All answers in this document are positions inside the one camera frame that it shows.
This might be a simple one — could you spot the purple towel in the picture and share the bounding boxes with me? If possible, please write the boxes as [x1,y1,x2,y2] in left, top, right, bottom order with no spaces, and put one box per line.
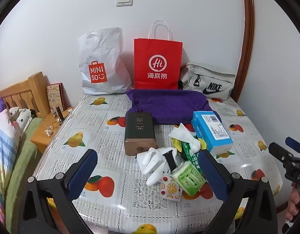
[125,89,222,125]

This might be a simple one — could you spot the dark green gold tin box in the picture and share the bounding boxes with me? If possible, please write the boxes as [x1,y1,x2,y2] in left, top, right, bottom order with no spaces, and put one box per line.
[124,112,157,156]

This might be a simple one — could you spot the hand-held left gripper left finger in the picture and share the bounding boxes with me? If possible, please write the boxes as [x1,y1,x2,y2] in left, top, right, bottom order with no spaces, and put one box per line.
[18,148,99,234]

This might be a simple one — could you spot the wooden headboard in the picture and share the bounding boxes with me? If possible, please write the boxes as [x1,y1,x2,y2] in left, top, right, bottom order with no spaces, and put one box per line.
[0,72,46,117]

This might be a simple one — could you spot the fruit print tablecloth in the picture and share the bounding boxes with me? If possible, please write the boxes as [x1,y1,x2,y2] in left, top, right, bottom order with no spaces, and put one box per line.
[33,94,289,234]

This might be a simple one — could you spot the grey waist bag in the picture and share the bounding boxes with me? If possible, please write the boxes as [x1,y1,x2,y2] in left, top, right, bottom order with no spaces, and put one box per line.
[179,62,237,101]

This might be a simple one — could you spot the wooden nightstand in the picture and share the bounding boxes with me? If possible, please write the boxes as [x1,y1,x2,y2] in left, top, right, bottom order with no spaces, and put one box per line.
[30,107,75,152]

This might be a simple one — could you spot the patterned hardcover book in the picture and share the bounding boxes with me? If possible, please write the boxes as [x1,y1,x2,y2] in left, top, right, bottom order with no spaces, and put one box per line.
[46,83,65,113]

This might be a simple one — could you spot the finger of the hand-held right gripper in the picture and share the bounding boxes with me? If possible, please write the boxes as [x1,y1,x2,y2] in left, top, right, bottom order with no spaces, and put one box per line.
[268,142,295,163]
[285,136,300,155]

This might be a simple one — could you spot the fruit print tissue pack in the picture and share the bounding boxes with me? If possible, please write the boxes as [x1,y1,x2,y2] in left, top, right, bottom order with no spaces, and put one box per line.
[159,175,183,200]

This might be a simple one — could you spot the black watch band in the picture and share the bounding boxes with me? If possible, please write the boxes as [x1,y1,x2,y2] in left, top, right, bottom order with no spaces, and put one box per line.
[163,151,177,173]

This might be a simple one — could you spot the green tissue pack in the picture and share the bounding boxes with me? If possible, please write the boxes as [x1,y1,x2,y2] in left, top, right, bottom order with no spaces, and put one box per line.
[171,161,206,197]

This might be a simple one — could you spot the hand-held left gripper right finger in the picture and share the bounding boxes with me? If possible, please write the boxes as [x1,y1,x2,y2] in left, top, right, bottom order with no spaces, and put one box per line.
[199,149,279,234]

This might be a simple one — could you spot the white gloves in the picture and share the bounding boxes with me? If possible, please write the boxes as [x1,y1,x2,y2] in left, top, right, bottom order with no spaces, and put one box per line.
[136,147,177,187]

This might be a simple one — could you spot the green snack packet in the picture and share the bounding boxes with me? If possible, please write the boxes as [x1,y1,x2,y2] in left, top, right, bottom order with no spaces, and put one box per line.
[180,140,201,173]

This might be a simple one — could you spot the blue tissue box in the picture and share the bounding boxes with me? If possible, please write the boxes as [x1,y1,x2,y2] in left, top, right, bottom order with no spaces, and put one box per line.
[191,110,234,156]

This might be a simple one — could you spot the person's right hand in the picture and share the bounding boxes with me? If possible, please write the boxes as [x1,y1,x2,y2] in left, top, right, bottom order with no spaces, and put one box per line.
[285,188,300,222]

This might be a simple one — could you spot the yellow pouch with black strap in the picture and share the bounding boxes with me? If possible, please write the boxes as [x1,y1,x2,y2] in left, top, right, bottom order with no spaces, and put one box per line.
[173,136,208,152]

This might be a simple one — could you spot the white flower print pillow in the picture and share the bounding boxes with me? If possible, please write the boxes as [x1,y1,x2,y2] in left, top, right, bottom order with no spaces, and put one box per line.
[8,107,33,133]

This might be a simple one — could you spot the white plastic shopping bag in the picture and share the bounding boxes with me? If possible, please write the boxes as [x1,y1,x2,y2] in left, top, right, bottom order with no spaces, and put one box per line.
[78,27,133,95]

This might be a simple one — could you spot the red paper bag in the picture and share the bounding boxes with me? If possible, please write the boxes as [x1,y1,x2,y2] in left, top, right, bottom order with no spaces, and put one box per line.
[134,20,183,90]

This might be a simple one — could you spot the white tissue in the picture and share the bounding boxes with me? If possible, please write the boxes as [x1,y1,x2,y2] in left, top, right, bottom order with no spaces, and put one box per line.
[168,123,201,155]

